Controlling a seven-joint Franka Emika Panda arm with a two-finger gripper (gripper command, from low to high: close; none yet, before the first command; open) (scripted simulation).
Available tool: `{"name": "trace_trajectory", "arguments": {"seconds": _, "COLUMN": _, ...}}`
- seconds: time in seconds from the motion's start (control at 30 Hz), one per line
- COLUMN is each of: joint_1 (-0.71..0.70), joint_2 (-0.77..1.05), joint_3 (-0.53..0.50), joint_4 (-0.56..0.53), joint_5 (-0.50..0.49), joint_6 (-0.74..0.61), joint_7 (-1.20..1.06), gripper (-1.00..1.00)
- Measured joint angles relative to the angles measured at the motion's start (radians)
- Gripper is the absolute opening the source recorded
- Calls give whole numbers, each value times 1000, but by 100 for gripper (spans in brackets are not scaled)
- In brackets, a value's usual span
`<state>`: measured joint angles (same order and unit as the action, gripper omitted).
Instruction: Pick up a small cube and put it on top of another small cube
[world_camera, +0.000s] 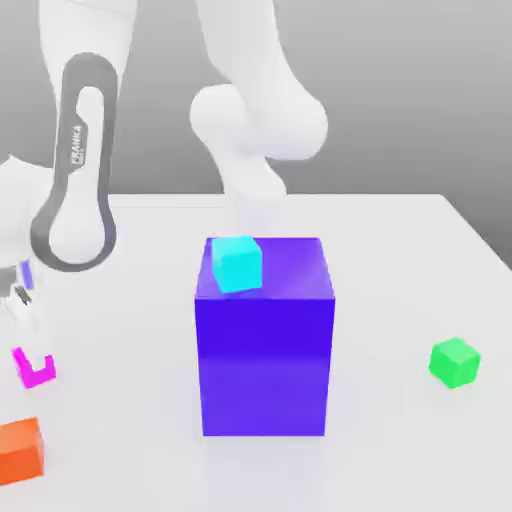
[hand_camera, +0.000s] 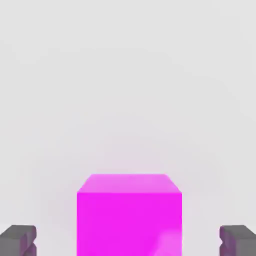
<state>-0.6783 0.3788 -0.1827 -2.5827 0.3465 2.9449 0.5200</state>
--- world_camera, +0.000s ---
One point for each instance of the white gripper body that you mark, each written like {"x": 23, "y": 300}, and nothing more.
{"x": 31, "y": 332}

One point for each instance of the small magenta cube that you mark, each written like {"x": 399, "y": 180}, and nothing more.
{"x": 28, "y": 379}

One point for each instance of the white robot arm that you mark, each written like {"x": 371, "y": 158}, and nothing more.
{"x": 256, "y": 104}

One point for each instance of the small orange cube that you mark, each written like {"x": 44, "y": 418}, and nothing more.
{"x": 19, "y": 456}

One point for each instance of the small cyan cube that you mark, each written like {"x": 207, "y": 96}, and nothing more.
{"x": 236, "y": 264}

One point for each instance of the small green cube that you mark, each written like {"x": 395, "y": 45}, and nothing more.
{"x": 455, "y": 363}

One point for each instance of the large purple box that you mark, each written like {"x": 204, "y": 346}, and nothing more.
{"x": 264, "y": 360}

